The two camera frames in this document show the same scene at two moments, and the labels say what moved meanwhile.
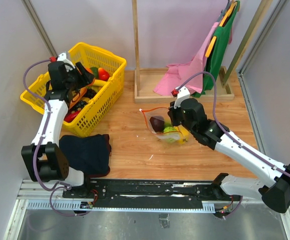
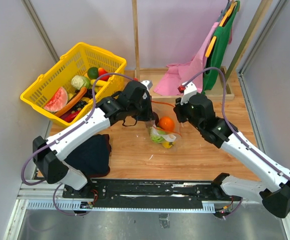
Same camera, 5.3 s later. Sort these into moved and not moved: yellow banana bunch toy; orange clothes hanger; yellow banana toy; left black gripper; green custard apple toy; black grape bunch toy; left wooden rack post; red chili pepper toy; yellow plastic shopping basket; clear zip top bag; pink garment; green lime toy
Moved: yellow banana bunch toy; clear zip top bag; green custard apple toy; left black gripper
Not moved: black grape bunch toy; yellow banana toy; green lime toy; orange clothes hanger; pink garment; left wooden rack post; yellow plastic shopping basket; red chili pepper toy
